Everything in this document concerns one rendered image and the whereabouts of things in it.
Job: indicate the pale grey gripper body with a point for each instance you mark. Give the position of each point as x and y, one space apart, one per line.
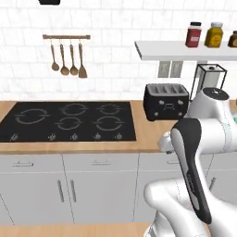
165 142

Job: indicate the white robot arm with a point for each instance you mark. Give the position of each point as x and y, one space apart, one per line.
197 135

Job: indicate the grey drawer front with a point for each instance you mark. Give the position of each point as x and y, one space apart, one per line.
43 159
225 160
151 162
123 162

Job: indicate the black toaster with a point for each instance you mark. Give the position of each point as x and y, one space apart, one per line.
165 105

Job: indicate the grey cupboard door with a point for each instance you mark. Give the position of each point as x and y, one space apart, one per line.
148 177
105 197
227 185
31 197

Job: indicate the black hob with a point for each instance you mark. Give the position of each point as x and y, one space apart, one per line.
77 122

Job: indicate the wooden spatula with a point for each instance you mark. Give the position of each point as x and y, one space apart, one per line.
82 72

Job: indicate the red jar with black lid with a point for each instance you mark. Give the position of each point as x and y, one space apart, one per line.
193 37

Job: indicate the yellow jar with white lid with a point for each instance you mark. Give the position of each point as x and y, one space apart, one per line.
214 37

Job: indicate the wooden round spoon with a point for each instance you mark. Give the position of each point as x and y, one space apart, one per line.
73 70

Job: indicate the brown jar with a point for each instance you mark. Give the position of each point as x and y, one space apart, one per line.
233 40

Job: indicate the wooden ladle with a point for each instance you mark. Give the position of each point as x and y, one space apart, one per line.
64 70

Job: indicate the small wooden spoon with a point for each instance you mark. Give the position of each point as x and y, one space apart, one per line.
55 66

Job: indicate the black extractor hood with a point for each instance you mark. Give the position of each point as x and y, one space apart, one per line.
49 2

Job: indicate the grey wall outlet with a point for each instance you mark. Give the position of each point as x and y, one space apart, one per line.
164 69
177 69

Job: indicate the white wall shelf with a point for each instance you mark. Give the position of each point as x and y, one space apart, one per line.
185 51

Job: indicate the wooden utensil rail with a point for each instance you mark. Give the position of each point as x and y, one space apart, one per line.
66 36

